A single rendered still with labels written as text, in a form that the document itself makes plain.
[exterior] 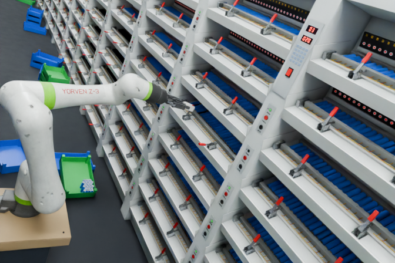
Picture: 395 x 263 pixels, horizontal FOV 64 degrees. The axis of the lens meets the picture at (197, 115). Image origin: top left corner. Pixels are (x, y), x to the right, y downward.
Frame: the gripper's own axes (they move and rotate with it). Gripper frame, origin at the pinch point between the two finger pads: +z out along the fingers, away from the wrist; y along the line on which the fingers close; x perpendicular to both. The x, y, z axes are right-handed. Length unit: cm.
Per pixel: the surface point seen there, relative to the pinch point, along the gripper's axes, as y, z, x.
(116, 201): -34, 16, -94
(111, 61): -127, 7, -25
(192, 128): 8.9, 2.6, -7.3
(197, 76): -11.8, 4.4, 14.2
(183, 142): 0.6, 10.3, -20.6
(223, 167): 40.7, 1.6, -8.0
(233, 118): 31.4, -0.2, 11.5
